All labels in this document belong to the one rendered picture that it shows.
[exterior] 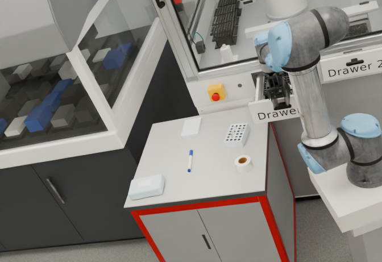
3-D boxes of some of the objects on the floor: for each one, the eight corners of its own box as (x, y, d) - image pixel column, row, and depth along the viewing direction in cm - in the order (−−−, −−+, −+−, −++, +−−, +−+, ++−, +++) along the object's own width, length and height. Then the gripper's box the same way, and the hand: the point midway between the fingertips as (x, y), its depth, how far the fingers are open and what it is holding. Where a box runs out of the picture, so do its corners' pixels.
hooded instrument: (180, 251, 277) (20, -43, 180) (-64, 272, 336) (-284, 59, 239) (207, 122, 370) (111, -117, 273) (12, 156, 429) (-124, -30, 332)
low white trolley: (303, 300, 228) (264, 190, 186) (182, 306, 247) (123, 207, 206) (300, 207, 273) (269, 102, 231) (198, 219, 292) (152, 123, 251)
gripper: (257, 78, 187) (270, 120, 198) (285, 72, 183) (296, 115, 195) (258, 66, 193) (270, 107, 205) (285, 60, 190) (295, 103, 201)
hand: (282, 104), depth 201 cm, fingers closed on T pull, 3 cm apart
